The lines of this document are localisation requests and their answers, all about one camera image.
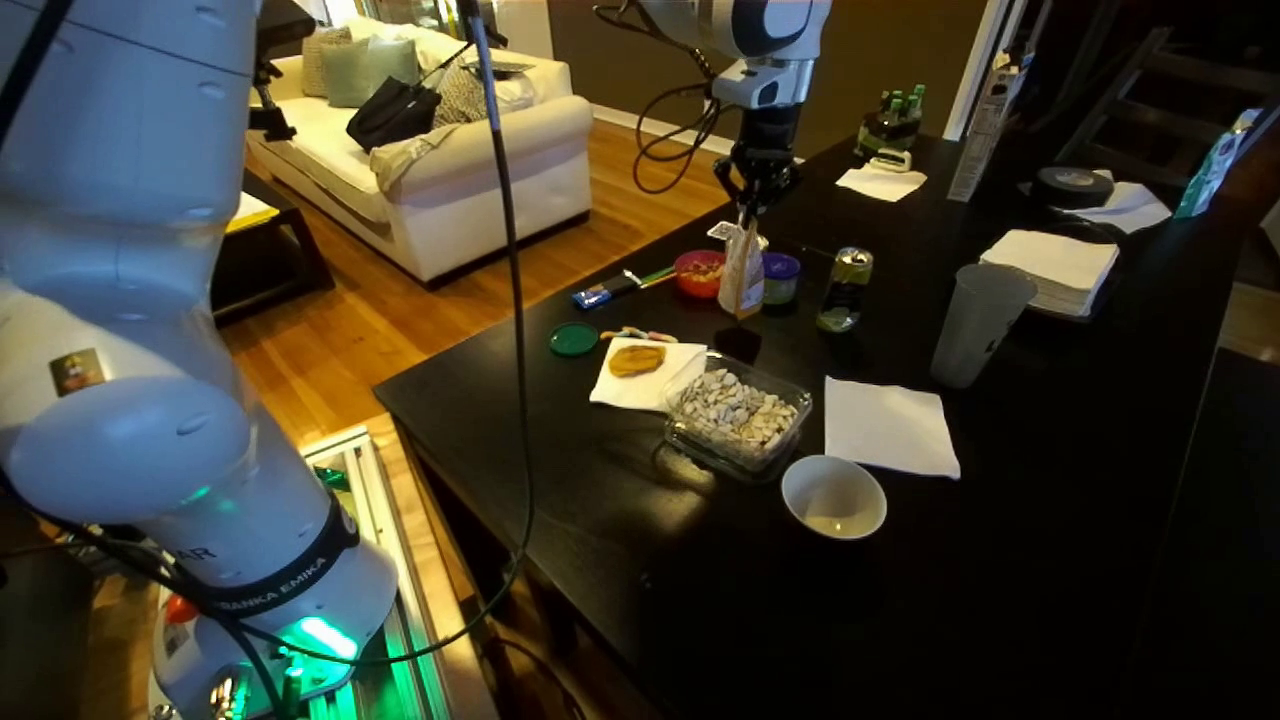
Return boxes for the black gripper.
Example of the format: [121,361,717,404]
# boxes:
[717,105,800,226]

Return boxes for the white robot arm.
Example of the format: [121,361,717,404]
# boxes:
[0,0,395,720]

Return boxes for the purple lidded small tub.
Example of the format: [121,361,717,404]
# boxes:
[765,252,800,308]

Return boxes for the orange red small bowl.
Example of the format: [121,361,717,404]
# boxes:
[673,248,725,298]

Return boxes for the dark glass jar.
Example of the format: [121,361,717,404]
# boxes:
[818,248,875,336]

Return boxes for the green bottles on napkin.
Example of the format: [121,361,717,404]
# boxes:
[855,85,929,156]

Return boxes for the small blue box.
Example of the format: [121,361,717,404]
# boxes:
[571,283,614,310]

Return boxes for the brown cookie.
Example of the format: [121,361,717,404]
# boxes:
[610,342,664,380]

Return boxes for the white napkin with cookie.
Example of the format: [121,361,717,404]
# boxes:
[590,336,708,410]

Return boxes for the clear plastic food container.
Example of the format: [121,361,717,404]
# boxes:
[664,352,813,479]

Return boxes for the green round lid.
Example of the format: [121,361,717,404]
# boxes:
[547,322,599,357]

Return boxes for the white paper napkin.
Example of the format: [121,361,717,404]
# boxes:
[826,377,959,479]

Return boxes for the white ceramic bowl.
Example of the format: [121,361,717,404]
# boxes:
[779,456,890,538]

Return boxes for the black round device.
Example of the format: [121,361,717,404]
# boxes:
[1036,162,1113,206]

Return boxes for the stack of white napkins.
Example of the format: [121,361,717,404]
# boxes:
[984,226,1121,320]

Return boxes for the white sofa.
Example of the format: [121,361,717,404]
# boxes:
[249,16,594,280]

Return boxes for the black coffee table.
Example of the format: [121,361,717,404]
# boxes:
[211,177,332,322]

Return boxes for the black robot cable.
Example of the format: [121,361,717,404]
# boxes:
[251,0,545,671]

